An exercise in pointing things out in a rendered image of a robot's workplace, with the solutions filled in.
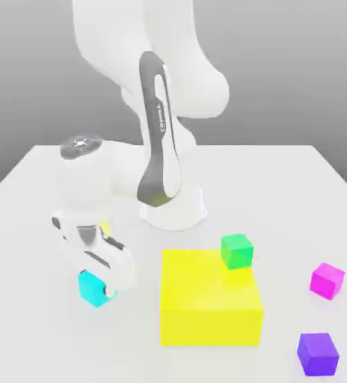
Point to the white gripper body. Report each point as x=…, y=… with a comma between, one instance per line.
x=121, y=267

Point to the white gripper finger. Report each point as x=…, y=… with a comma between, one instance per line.
x=112, y=293

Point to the small green cube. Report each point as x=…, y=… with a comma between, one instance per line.
x=237, y=252

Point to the large yellow box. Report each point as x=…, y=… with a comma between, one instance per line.
x=205, y=302

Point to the small cyan cube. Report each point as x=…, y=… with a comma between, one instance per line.
x=90, y=287

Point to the small magenta cube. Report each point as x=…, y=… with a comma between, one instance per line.
x=326, y=281

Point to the small purple cube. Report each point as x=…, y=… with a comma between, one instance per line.
x=317, y=354

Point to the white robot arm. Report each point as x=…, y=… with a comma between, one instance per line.
x=173, y=59

